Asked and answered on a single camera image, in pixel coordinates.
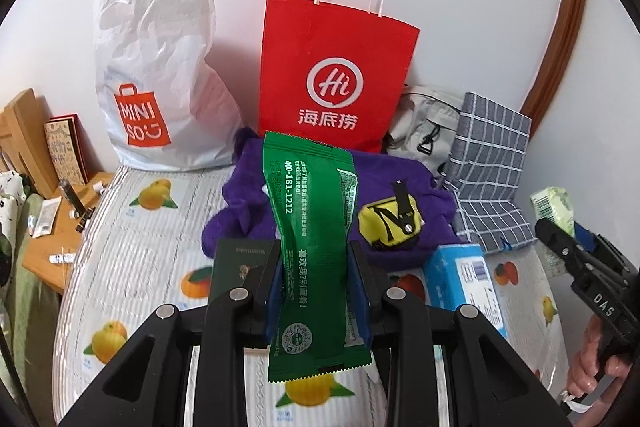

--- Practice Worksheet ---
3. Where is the brown patterned book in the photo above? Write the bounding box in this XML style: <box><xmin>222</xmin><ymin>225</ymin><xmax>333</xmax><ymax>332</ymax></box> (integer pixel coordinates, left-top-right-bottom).
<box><xmin>42</xmin><ymin>113</ymin><xmax>88</xmax><ymax>186</ymax></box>

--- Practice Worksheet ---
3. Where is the wooden door frame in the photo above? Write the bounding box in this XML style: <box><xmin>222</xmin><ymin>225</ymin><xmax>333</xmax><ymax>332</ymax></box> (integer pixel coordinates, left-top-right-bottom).
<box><xmin>520</xmin><ymin>0</ymin><xmax>591</xmax><ymax>125</ymax></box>

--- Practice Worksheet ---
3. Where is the green snack packet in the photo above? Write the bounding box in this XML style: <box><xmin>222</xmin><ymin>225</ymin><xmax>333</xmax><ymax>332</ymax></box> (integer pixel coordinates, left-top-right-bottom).
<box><xmin>262</xmin><ymin>132</ymin><xmax>373</xmax><ymax>383</ymax></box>

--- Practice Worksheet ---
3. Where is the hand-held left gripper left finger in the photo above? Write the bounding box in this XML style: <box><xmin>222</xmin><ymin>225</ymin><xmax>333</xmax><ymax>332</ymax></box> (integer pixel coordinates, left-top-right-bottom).
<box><xmin>57</xmin><ymin>239</ymin><xmax>286</xmax><ymax>427</ymax></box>

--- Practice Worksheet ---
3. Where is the light green packet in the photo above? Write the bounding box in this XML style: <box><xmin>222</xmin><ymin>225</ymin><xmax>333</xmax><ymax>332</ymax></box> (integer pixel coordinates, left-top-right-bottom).
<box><xmin>530</xmin><ymin>186</ymin><xmax>576</xmax><ymax>278</ymax></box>

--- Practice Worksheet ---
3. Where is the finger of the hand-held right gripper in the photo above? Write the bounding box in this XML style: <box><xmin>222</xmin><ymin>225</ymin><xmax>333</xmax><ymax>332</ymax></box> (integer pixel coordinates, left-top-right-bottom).
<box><xmin>535</xmin><ymin>218</ymin><xmax>597</xmax><ymax>281</ymax></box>
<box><xmin>574</xmin><ymin>222</ymin><xmax>609</xmax><ymax>259</ymax></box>

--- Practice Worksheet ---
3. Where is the white plastic shopping bag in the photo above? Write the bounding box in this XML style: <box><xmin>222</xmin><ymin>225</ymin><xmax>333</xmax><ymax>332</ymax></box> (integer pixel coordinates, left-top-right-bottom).
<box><xmin>92</xmin><ymin>0</ymin><xmax>246</xmax><ymax>172</ymax></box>

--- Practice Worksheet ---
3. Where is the yellow pouch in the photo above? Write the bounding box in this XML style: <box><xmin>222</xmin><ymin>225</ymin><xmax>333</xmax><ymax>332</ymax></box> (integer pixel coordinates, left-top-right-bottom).
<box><xmin>356</xmin><ymin>179</ymin><xmax>426</xmax><ymax>253</ymax></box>

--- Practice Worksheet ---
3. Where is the dark green box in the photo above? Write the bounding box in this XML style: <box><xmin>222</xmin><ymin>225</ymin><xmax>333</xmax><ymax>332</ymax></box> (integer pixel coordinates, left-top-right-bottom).
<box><xmin>207</xmin><ymin>237</ymin><xmax>283</xmax><ymax>308</ymax></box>

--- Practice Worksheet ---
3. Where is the grey checked cloth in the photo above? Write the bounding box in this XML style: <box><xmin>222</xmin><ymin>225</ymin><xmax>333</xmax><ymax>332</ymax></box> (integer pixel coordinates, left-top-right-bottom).
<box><xmin>440</xmin><ymin>92</ymin><xmax>538</xmax><ymax>255</ymax></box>

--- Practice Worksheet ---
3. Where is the wooden board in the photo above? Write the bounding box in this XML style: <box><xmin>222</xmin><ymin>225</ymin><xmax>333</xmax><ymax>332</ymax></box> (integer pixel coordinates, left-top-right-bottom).
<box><xmin>0</xmin><ymin>88</ymin><xmax>61</xmax><ymax>200</ymax></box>

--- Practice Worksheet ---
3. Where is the purple towel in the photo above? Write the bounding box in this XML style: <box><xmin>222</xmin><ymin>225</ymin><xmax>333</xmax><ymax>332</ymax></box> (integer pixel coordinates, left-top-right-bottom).
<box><xmin>201</xmin><ymin>127</ymin><xmax>463</xmax><ymax>275</ymax></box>

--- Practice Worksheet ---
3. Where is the light grey backpack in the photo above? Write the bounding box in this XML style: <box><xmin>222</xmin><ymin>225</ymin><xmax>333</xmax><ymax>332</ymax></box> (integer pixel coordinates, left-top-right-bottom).
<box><xmin>382</xmin><ymin>84</ymin><xmax>466</xmax><ymax>175</ymax></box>

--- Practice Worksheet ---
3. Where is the person's right hand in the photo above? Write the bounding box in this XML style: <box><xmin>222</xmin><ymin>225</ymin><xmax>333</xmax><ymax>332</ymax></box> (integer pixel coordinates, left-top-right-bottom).
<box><xmin>565</xmin><ymin>317</ymin><xmax>631</xmax><ymax>403</ymax></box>

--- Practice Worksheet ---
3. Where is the wooden bedside table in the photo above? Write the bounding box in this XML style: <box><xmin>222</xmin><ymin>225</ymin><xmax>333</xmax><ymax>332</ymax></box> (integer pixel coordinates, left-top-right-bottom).
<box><xmin>22</xmin><ymin>172</ymin><xmax>116</xmax><ymax>295</ymax></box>

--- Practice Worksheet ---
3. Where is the blue tissue box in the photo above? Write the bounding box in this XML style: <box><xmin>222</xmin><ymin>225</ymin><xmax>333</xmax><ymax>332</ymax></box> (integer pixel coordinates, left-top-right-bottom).
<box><xmin>422</xmin><ymin>243</ymin><xmax>508</xmax><ymax>340</ymax></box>

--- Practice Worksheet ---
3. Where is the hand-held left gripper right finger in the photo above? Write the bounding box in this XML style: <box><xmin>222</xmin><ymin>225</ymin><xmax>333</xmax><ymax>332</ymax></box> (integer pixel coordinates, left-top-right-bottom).
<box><xmin>347</xmin><ymin>239</ymin><xmax>573</xmax><ymax>427</ymax></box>

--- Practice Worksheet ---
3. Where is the black stick tool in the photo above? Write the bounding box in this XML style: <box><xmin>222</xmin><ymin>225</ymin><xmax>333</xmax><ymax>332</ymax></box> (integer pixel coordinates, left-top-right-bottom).
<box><xmin>60</xmin><ymin>179</ymin><xmax>94</xmax><ymax>234</ymax></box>

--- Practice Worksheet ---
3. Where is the orange printed bed sheet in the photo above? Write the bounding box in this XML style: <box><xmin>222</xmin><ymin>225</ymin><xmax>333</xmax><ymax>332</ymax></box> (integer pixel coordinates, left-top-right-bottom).
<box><xmin>52</xmin><ymin>167</ymin><xmax>571</xmax><ymax>427</ymax></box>

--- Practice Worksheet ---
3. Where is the green blanket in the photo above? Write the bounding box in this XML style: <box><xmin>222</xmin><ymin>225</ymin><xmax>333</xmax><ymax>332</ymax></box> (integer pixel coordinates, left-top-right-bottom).
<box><xmin>0</xmin><ymin>192</ymin><xmax>61</xmax><ymax>388</ymax></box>

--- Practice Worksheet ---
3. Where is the red paper bag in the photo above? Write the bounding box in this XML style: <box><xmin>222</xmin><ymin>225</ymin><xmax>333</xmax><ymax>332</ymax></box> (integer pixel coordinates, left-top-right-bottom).
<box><xmin>257</xmin><ymin>0</ymin><xmax>421</xmax><ymax>155</ymax></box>

